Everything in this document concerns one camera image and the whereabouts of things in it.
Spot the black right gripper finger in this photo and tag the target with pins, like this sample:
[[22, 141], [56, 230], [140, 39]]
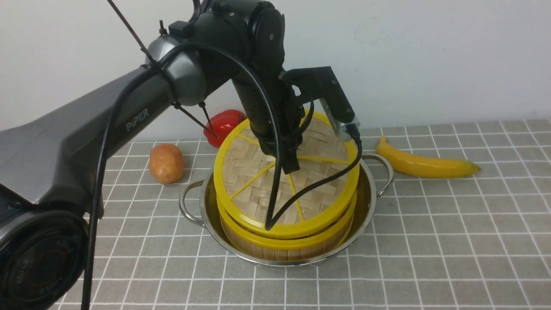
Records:
[[290, 161]]

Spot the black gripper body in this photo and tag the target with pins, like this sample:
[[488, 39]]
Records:
[[287, 113]]

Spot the yellow banana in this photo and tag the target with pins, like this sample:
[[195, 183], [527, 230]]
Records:
[[425, 166]]

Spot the yellow bamboo steamer lid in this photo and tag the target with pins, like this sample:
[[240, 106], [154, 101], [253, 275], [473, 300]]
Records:
[[243, 177]]

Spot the grey checkered tablecloth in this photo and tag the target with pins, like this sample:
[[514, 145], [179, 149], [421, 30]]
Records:
[[481, 243]]

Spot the red bell pepper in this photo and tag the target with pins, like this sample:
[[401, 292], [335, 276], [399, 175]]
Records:
[[222, 124]]

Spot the stainless steel pot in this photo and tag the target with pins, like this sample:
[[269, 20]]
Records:
[[199, 204]]

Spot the brown potato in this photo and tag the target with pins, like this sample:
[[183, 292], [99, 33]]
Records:
[[166, 163]]

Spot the yellow bamboo steamer basket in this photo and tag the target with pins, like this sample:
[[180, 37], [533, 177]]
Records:
[[283, 250]]

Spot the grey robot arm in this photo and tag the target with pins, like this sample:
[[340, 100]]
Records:
[[52, 169]]

